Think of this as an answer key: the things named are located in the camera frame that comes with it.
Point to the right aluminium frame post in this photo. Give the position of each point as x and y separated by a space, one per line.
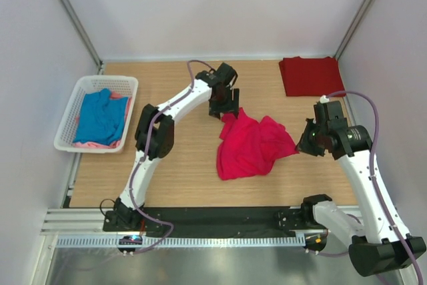
356 22

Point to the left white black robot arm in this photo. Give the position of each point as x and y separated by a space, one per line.
154 137

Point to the blue t shirt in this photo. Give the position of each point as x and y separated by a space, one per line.
100 118

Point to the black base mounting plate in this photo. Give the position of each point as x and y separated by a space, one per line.
214 222

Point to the magenta pink t shirt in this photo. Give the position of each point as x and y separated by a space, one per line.
249 147

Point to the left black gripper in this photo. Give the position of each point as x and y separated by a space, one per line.
232 107

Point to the aluminium frame post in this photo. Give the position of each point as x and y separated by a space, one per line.
356 22
81 32

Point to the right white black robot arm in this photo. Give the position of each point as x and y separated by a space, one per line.
382 242

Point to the aluminium front rail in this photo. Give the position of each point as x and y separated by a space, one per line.
72 221

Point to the left aluminium frame post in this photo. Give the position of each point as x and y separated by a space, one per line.
81 32

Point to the folded dark red t shirt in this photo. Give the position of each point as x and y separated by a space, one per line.
310 77

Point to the white perforated plastic basket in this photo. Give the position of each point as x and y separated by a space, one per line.
125 86

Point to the white slotted cable duct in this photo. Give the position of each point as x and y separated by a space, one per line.
132 241

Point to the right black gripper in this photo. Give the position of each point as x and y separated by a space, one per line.
303 145

